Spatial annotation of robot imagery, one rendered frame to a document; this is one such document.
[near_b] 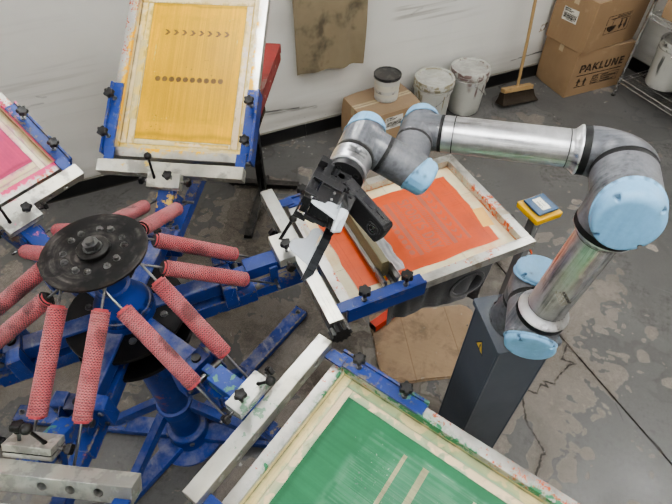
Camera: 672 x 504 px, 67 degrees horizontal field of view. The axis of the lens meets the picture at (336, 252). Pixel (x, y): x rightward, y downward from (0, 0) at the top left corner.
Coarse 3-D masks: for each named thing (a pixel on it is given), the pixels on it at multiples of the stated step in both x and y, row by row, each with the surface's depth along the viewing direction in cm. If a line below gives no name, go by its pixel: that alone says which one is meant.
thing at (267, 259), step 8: (256, 256) 179; (264, 256) 179; (272, 256) 179; (248, 264) 176; (256, 264) 176; (264, 264) 176; (272, 264) 178; (248, 272) 175; (256, 272) 177; (264, 272) 179
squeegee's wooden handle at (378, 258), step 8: (352, 224) 190; (360, 232) 185; (360, 240) 188; (368, 240) 181; (368, 248) 182; (376, 248) 179; (368, 256) 185; (376, 256) 177; (384, 256) 176; (376, 264) 180; (384, 264) 175; (384, 272) 179
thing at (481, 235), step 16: (464, 208) 208; (464, 224) 202; (480, 224) 202; (464, 240) 196; (480, 240) 196; (352, 256) 190; (400, 256) 190; (432, 256) 190; (448, 256) 190; (352, 272) 185; (368, 272) 185; (400, 272) 185
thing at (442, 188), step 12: (444, 180) 219; (396, 192) 214; (408, 192) 214; (444, 192) 214; (456, 192) 214; (384, 204) 209; (456, 204) 209; (468, 204) 209; (324, 228) 200; (336, 240) 196; (348, 240) 196
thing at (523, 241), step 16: (448, 160) 223; (464, 176) 216; (480, 192) 209; (288, 208) 203; (496, 208) 203; (304, 224) 197; (512, 224) 197; (528, 240) 191; (480, 256) 186; (496, 256) 186; (320, 272) 185; (432, 272) 181; (448, 272) 181; (464, 272) 184; (336, 288) 176
